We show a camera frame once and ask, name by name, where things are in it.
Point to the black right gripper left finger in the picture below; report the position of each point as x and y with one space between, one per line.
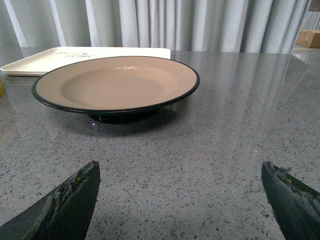
65 213

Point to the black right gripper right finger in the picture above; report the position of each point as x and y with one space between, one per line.
295 205

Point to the tan plate with black rim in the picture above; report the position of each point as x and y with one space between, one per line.
119 89

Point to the cream rectangular tray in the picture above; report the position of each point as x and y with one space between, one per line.
39 64

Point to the yellow rimmed bamboo steamer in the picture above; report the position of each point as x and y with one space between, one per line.
2 88

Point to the brown cardboard box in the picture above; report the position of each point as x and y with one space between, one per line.
309 39

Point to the grey pleated curtain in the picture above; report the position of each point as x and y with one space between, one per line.
235 26

